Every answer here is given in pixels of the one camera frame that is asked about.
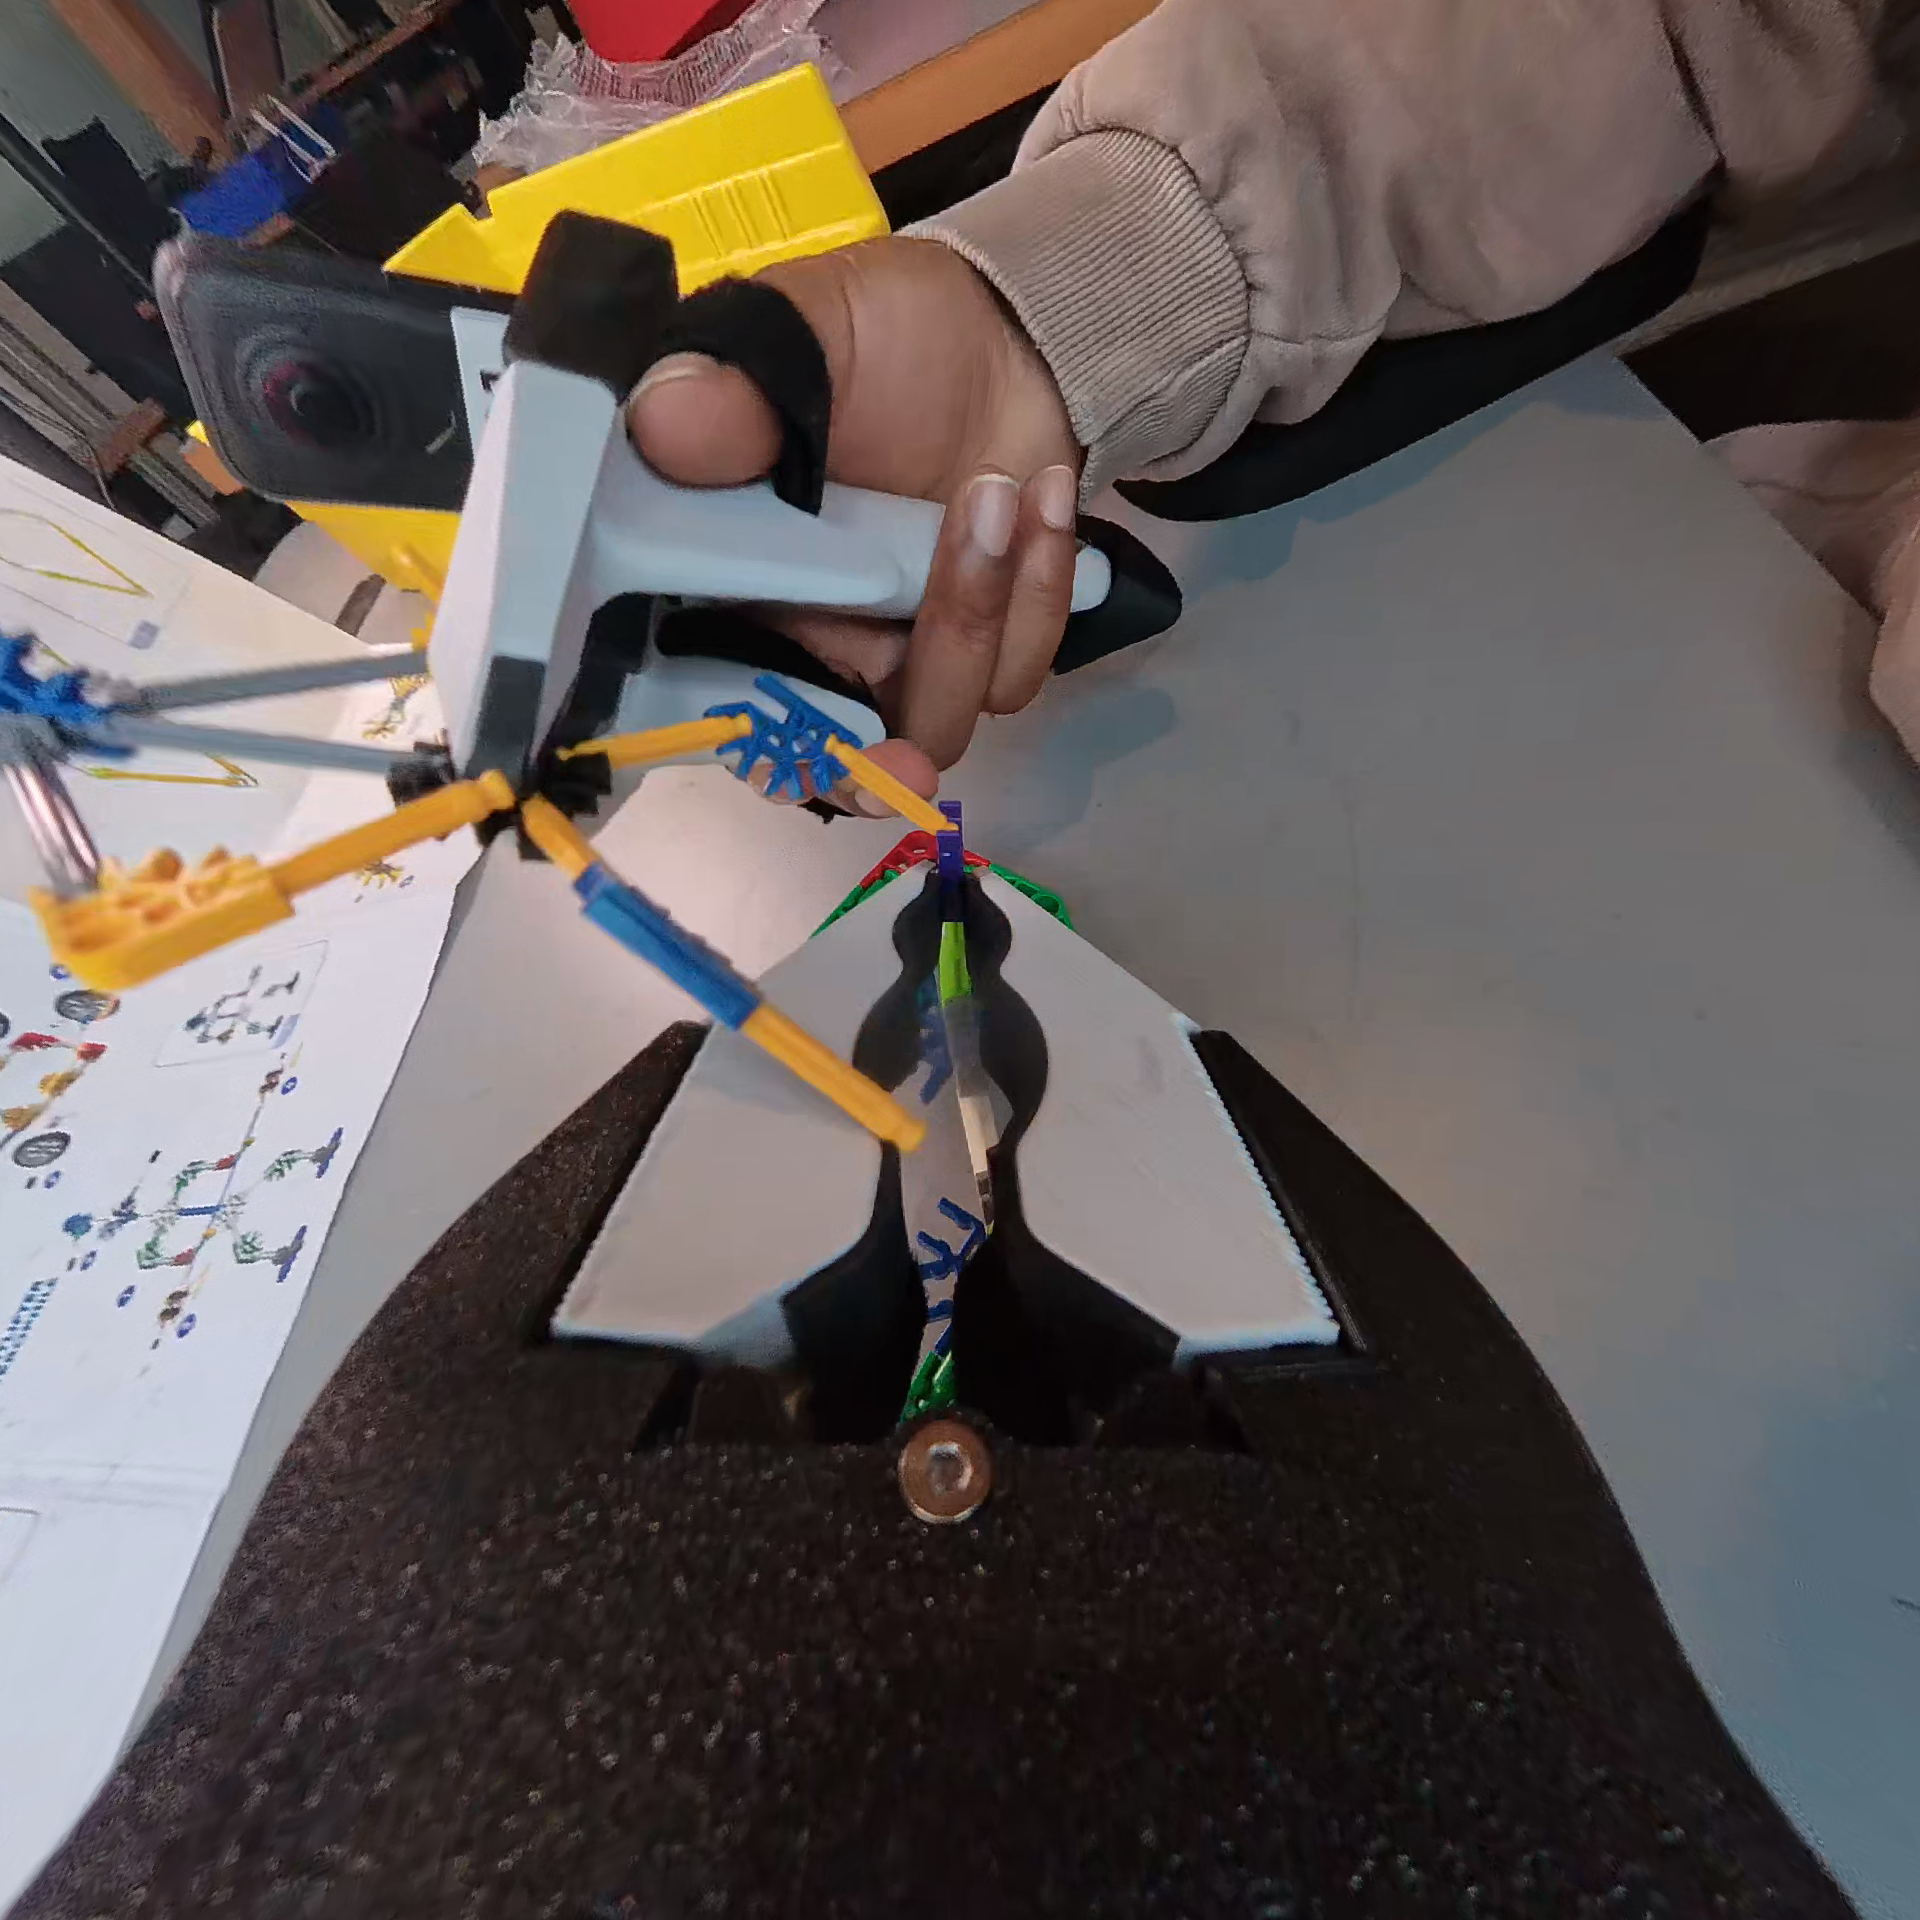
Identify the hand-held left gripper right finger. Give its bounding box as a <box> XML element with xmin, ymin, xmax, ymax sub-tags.
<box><xmin>977</xmin><ymin>901</ymin><xmax>1346</xmax><ymax>1354</ymax></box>

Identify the clear plastic bag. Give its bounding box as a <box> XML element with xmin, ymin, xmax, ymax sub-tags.
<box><xmin>481</xmin><ymin>0</ymin><xmax>827</xmax><ymax>183</ymax></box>

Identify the white folded instruction booklet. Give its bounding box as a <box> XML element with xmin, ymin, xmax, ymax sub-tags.
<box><xmin>0</xmin><ymin>451</ymin><xmax>496</xmax><ymax>1893</ymax></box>

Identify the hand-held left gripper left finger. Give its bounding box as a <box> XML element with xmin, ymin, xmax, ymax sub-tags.
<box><xmin>552</xmin><ymin>887</ymin><xmax>917</xmax><ymax>1354</ymax></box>

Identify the person's right hand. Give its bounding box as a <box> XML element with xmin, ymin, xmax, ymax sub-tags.
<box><xmin>625</xmin><ymin>236</ymin><xmax>1089</xmax><ymax>821</ymax></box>

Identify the yellow plastic bin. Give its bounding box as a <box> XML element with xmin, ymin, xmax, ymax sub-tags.
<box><xmin>196</xmin><ymin>67</ymin><xmax>894</xmax><ymax>602</ymax></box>

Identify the person's beige clothing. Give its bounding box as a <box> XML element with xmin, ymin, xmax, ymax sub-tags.
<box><xmin>1713</xmin><ymin>421</ymin><xmax>1920</xmax><ymax>751</ymax></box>

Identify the colourful toy rod model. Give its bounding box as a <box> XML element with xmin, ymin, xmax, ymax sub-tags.
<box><xmin>0</xmin><ymin>630</ymin><xmax>1072</xmax><ymax>1426</ymax></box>

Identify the person's right forearm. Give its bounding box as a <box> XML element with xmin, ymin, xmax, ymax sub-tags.
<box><xmin>993</xmin><ymin>0</ymin><xmax>1920</xmax><ymax>483</ymax></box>

